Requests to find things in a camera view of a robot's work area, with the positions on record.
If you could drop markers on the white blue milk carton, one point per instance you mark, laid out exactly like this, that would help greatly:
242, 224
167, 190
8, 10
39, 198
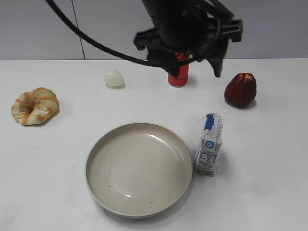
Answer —
207, 154

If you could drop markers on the dark red wax apple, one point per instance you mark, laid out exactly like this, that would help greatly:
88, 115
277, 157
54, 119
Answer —
241, 91

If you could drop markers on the red soda can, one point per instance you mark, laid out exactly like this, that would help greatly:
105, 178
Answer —
182, 77

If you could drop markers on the white egg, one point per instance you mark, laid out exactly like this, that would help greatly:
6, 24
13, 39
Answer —
113, 78

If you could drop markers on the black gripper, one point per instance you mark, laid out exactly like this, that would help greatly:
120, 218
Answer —
202, 28

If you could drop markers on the beige round plate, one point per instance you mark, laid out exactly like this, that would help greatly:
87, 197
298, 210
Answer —
138, 170

